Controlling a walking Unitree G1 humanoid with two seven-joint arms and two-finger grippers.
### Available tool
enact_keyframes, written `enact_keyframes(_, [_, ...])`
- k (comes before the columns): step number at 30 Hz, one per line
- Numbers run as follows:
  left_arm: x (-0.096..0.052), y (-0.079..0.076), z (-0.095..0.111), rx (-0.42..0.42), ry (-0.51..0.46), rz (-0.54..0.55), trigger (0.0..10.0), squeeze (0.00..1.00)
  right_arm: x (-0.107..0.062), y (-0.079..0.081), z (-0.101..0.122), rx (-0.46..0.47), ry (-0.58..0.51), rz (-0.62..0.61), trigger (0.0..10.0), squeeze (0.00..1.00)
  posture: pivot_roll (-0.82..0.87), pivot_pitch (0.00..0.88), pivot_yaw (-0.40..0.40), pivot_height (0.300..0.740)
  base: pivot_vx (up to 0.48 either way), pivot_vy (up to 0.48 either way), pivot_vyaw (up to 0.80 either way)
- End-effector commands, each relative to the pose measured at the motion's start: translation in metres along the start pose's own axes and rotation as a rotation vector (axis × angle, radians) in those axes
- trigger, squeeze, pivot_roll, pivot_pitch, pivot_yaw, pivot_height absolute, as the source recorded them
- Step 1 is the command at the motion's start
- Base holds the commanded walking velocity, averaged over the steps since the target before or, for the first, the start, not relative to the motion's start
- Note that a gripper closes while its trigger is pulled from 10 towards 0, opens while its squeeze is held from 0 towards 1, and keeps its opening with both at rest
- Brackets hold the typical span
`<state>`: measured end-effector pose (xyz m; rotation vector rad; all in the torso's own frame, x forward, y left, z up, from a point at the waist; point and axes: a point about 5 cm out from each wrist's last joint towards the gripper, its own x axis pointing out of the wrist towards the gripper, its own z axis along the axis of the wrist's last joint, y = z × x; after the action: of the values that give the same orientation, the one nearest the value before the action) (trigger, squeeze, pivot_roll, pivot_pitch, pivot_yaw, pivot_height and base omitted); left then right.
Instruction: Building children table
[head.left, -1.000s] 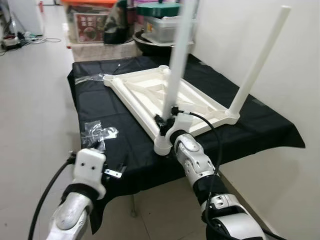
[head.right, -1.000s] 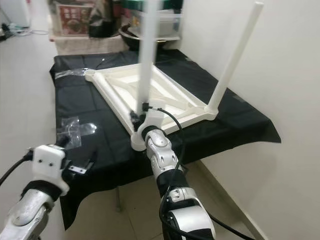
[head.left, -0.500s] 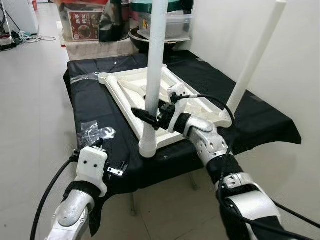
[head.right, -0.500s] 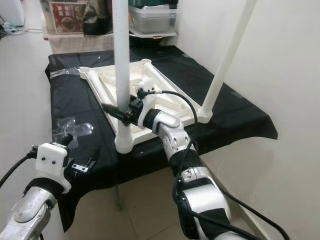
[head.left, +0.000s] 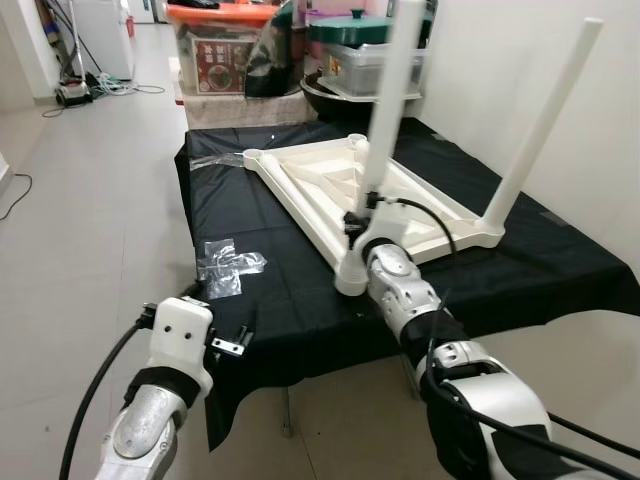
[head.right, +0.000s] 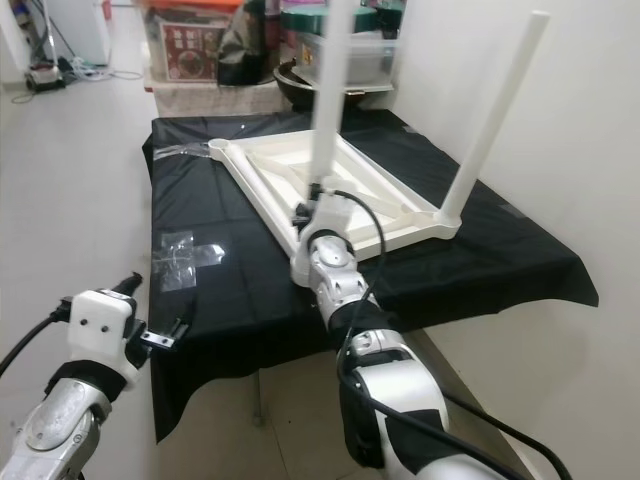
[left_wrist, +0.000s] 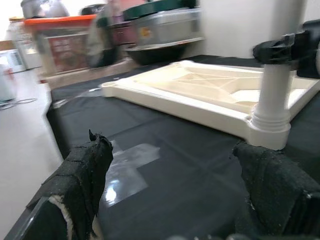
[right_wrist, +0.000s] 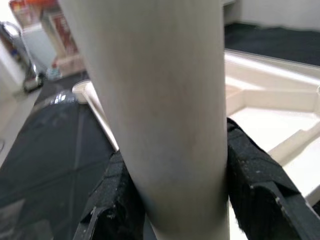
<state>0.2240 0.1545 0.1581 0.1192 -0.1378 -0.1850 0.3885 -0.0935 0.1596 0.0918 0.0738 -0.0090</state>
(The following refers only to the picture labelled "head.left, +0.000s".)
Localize white plastic children table top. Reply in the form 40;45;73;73
243;133;506;298

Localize clear tape cross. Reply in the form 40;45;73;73
197;238;268;298

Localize black wok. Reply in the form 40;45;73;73
300;80;423;128

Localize white plastic tray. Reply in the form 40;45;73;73
303;75;426;101

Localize clear plastic food container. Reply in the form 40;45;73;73
320;42;428;91

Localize black tablecloth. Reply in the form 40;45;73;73
175;118;640;451

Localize dark plastic bag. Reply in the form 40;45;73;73
245;0;311;98

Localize white appliance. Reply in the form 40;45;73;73
68;0;136;83

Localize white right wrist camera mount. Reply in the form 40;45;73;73
358;200;409;256

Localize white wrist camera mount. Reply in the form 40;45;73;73
148;297;217;393
358;200;409;256

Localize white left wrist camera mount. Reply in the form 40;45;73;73
148;297;217;393

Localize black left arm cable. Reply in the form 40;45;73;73
58;300;161;480

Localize thin black cable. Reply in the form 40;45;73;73
0;172;33;221

